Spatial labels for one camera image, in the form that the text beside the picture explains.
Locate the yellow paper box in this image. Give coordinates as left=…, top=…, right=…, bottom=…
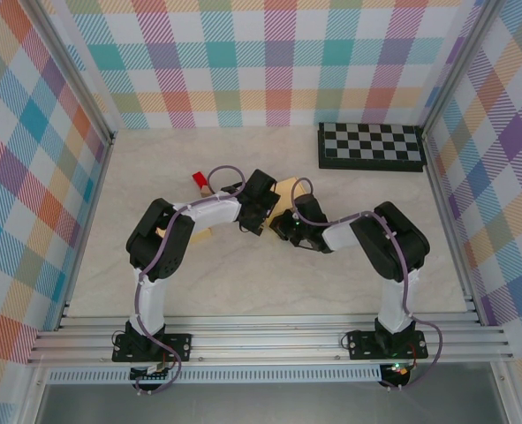
left=267, top=175, right=311, bottom=235
left=154, top=225, right=213, bottom=245

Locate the black grey chessboard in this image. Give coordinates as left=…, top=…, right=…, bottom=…
left=316, top=122, right=427, bottom=174

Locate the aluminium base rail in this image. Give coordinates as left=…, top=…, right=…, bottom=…
left=26, top=313, right=516, bottom=367

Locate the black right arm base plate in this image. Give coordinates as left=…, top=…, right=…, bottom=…
left=346, top=330, right=429, bottom=360

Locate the aluminium side rail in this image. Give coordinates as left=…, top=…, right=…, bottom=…
left=56, top=134, right=117, bottom=331
left=422, top=132, right=483, bottom=326

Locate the perforated metal cable tray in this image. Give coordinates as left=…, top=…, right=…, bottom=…
left=46, top=368, right=384, bottom=384

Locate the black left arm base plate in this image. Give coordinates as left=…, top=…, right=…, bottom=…
left=111, top=333, right=193, bottom=364

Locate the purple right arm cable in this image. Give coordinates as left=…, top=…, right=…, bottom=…
left=290, top=177, right=443, bottom=392

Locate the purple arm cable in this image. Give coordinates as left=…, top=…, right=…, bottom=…
left=290, top=177, right=443, bottom=392
left=134, top=165, right=247, bottom=396

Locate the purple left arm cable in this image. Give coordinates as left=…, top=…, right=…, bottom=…
left=134, top=165, right=247, bottom=396

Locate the aluminium corner post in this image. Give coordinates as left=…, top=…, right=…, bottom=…
left=29, top=0, right=117, bottom=147
left=420, top=0, right=507, bottom=140

